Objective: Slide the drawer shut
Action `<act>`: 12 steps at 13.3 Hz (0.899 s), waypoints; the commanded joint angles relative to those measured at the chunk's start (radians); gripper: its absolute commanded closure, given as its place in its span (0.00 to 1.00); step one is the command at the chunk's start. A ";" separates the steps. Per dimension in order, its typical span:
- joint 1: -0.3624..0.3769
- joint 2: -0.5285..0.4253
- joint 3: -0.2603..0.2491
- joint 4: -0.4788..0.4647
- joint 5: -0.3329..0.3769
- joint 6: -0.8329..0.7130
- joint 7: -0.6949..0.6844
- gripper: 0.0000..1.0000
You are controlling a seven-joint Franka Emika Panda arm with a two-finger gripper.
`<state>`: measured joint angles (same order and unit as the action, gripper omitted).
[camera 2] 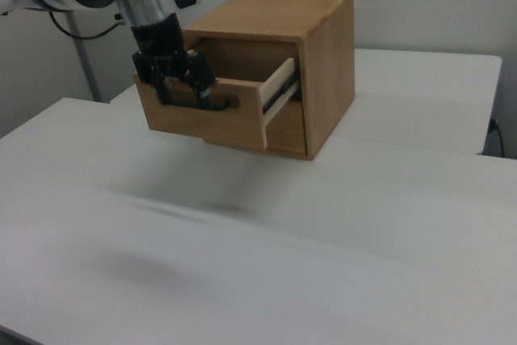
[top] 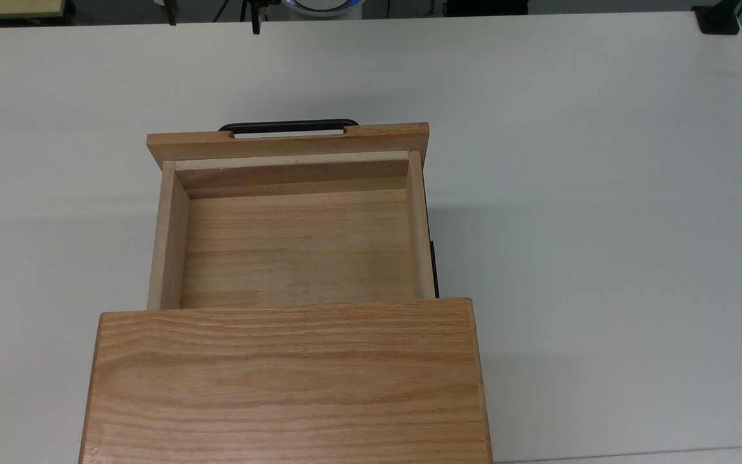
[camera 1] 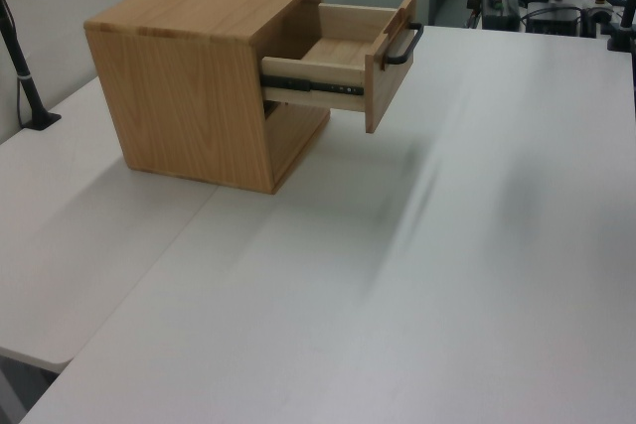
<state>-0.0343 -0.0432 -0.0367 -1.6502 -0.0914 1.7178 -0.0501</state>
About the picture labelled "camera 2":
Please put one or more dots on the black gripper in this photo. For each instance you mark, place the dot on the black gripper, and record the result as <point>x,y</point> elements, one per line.
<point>159,40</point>

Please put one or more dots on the wooden drawer cabinet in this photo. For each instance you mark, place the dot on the wooden drawer cabinet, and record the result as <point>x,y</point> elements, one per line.
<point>323,78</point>

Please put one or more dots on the wooden drawer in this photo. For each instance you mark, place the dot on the wooden drawer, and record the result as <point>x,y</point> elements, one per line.
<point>210,116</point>

